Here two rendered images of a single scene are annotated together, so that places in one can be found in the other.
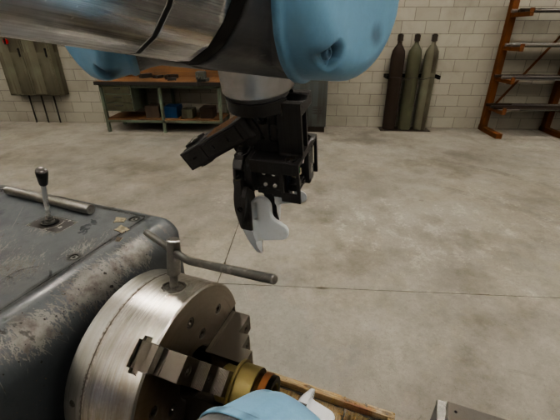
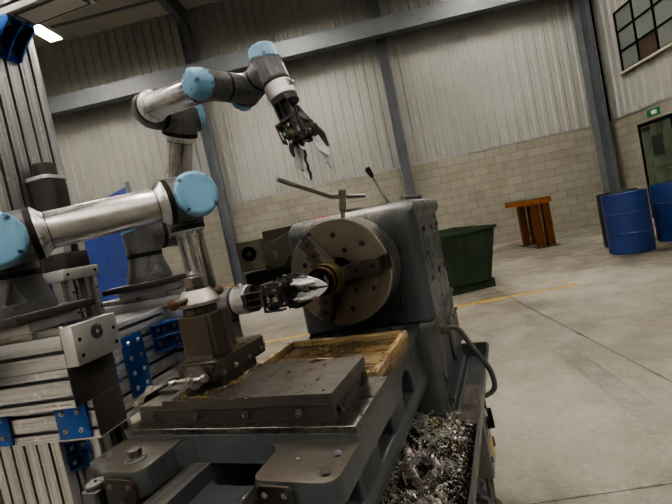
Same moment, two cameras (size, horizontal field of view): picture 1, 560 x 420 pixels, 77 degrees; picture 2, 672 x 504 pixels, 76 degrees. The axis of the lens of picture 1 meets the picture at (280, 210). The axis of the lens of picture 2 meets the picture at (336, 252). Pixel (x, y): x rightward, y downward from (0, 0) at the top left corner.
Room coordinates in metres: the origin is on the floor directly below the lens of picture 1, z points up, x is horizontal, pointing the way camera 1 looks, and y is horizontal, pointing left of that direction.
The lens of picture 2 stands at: (0.45, -1.10, 1.21)
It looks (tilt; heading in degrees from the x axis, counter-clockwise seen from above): 3 degrees down; 91
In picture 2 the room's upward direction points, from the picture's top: 12 degrees counter-clockwise
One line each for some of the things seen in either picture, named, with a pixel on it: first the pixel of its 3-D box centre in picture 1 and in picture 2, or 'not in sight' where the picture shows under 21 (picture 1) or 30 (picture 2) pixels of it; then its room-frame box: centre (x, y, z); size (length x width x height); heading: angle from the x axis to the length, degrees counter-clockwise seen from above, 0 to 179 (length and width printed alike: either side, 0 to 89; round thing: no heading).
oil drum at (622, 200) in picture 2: not in sight; (627, 221); (4.67, 5.29, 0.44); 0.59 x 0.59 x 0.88
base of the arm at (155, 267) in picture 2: not in sight; (147, 266); (-0.23, 0.40, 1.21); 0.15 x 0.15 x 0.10
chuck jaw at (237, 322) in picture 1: (232, 337); (364, 267); (0.50, 0.09, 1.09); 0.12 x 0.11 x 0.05; 159
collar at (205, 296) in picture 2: not in sight; (197, 296); (0.17, -0.30, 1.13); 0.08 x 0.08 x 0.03
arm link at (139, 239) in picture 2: not in sight; (142, 233); (-0.23, 0.41, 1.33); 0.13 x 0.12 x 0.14; 47
